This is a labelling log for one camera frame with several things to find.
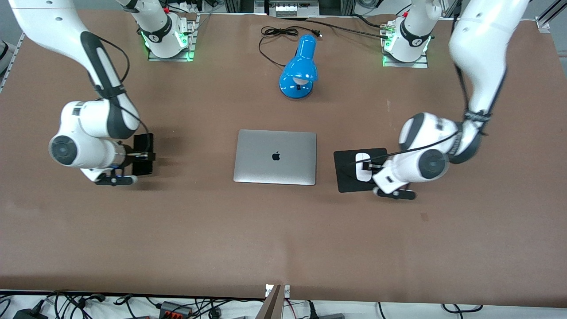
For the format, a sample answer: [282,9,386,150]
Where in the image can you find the white computer mouse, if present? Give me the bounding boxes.
[355,152,373,182]

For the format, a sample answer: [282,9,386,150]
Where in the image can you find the black smartphone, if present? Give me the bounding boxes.
[132,132,156,176]

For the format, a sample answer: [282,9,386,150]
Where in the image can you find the black mouse pad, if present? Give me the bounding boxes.
[334,148,390,193]

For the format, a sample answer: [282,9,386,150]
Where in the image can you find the silver closed laptop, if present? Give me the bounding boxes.
[233,129,318,186]

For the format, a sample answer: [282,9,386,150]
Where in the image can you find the blue desk lamp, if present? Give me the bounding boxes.
[279,34,319,100]

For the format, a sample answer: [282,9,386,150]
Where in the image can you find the grey connector block orange levers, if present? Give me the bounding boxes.
[159,301,194,318]

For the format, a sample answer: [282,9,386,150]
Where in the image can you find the black power adapter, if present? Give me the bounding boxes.
[12,303,47,319]

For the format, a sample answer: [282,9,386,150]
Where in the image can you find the white power strip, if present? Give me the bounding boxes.
[275,2,320,18]

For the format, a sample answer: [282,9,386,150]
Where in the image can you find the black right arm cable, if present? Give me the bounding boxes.
[91,35,151,147]

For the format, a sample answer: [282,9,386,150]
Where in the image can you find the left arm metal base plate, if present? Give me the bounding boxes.
[381,20,429,69]

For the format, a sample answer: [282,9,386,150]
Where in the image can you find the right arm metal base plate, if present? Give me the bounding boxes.
[148,13,201,62]

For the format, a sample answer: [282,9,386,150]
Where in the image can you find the black tangled cable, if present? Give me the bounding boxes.
[44,290,149,319]

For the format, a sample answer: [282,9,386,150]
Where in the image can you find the black braided cable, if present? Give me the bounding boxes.
[283,16,391,41]

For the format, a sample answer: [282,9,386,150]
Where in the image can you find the aluminium frame rail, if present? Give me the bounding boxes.
[0,31,25,93]
[535,0,567,34]

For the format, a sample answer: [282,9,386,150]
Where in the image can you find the black cable loop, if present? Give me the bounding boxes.
[440,303,485,314]

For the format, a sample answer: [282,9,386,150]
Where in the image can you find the thin black lamp cord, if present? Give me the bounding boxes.
[258,26,322,68]

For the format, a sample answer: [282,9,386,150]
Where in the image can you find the wooden post with metal bracket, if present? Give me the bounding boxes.
[264,284,291,319]

